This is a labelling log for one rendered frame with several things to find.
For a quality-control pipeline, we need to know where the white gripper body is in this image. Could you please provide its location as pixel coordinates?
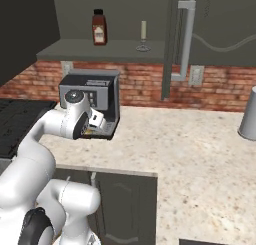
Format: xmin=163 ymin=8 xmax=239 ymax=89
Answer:
xmin=88 ymin=111 xmax=108 ymax=134

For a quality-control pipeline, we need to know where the dark grey base cabinet door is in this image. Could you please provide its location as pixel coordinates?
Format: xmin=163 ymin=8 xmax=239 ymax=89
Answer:
xmin=53 ymin=168 xmax=98 ymax=245
xmin=94 ymin=171 xmax=158 ymax=245

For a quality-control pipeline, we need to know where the open grey cabinet door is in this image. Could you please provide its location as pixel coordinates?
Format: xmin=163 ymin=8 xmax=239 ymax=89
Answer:
xmin=160 ymin=0 xmax=186 ymax=101

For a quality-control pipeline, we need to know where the black coffee machine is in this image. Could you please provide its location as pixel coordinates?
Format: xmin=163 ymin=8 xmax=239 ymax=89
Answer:
xmin=58 ymin=68 xmax=121 ymax=142

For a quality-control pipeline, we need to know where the black hob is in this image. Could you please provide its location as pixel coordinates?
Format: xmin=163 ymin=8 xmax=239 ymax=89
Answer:
xmin=0 ymin=98 xmax=58 ymax=160

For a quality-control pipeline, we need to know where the brown sauce bottle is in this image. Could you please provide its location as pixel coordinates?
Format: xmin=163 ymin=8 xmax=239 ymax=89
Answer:
xmin=91 ymin=8 xmax=109 ymax=47

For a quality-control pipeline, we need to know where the dark range hood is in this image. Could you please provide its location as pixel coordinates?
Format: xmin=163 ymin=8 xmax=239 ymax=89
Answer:
xmin=0 ymin=0 xmax=61 ymax=87

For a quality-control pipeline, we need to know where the grey cylindrical container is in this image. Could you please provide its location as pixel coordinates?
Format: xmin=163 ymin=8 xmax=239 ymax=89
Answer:
xmin=237 ymin=85 xmax=256 ymax=142

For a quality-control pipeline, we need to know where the white base cabinet handle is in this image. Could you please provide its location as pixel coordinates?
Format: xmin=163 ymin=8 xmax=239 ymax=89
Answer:
xmin=90 ymin=171 xmax=98 ymax=189

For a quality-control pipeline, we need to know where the white wall socket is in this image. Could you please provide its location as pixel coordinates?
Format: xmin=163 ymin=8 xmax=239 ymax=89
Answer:
xmin=188 ymin=64 xmax=205 ymax=87
xmin=60 ymin=60 xmax=74 ymax=79

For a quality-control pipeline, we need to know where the grey open wall cabinet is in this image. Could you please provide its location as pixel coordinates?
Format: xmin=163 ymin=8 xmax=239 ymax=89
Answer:
xmin=35 ymin=0 xmax=167 ymax=64

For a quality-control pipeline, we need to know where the cream candle in wire holder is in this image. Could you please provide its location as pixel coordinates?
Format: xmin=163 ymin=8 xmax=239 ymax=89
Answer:
xmin=135 ymin=20 xmax=152 ymax=53

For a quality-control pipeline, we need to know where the white cabinet door handle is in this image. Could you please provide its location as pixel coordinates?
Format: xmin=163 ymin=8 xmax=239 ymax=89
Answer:
xmin=170 ymin=0 xmax=197 ymax=82

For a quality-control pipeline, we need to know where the closed grey wall cabinet door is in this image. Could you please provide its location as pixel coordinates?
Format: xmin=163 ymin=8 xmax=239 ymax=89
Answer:
xmin=189 ymin=0 xmax=256 ymax=69

